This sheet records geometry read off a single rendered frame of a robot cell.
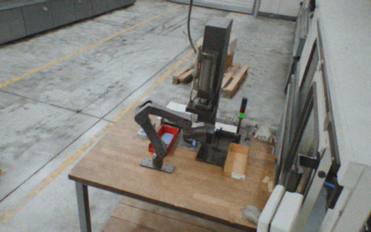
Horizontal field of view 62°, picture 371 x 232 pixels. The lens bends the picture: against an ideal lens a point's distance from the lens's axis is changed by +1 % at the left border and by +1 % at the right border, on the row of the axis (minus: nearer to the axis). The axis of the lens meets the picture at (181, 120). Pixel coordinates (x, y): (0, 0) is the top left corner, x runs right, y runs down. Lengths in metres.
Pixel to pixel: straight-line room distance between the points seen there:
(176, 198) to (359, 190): 1.03
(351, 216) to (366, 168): 0.15
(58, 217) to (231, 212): 1.64
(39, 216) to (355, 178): 2.49
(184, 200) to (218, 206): 0.18
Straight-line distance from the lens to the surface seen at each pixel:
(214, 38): 1.87
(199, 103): 1.95
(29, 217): 2.91
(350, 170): 0.80
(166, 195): 1.67
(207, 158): 1.90
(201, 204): 1.65
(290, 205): 0.94
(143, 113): 1.58
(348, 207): 0.86
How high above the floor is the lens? 2.08
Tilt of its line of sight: 31 degrees down
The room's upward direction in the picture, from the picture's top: 6 degrees clockwise
